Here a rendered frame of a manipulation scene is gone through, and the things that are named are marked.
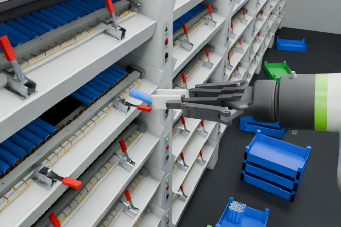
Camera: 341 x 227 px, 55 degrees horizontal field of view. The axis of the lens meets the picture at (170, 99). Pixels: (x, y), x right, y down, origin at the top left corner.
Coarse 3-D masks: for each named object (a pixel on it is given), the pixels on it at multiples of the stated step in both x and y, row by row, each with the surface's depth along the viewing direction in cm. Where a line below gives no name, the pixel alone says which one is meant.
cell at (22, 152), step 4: (4, 140) 62; (8, 140) 62; (0, 144) 61; (4, 144) 61; (8, 144) 61; (12, 144) 62; (4, 148) 61; (8, 148) 61; (12, 148) 61; (16, 148) 61; (20, 148) 61; (12, 152) 61; (16, 152) 61; (20, 152) 61; (24, 152) 61; (16, 156) 61; (20, 156) 61
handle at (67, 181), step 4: (48, 172) 58; (48, 176) 58; (52, 176) 58; (56, 176) 58; (60, 176) 58; (56, 180) 58; (60, 180) 58; (64, 180) 57; (68, 180) 57; (72, 180) 57; (76, 180) 57; (64, 184) 57; (68, 184) 57; (72, 184) 56; (76, 184) 56; (80, 184) 57; (76, 188) 56
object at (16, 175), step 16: (128, 80) 87; (112, 96) 80; (96, 112) 75; (64, 128) 68; (80, 128) 71; (48, 144) 63; (32, 160) 60; (48, 160) 62; (16, 176) 56; (0, 192) 54
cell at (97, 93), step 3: (84, 84) 81; (81, 87) 81; (84, 87) 80; (87, 87) 80; (90, 87) 81; (87, 90) 80; (90, 90) 80; (93, 90) 80; (96, 90) 80; (93, 93) 80; (96, 93) 80; (99, 93) 80; (102, 93) 81
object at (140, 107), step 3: (126, 105) 79; (129, 105) 79; (132, 105) 79; (135, 105) 79; (138, 105) 78; (141, 105) 78; (138, 108) 78; (141, 108) 78; (144, 108) 77; (147, 108) 77; (150, 108) 77; (147, 111) 77
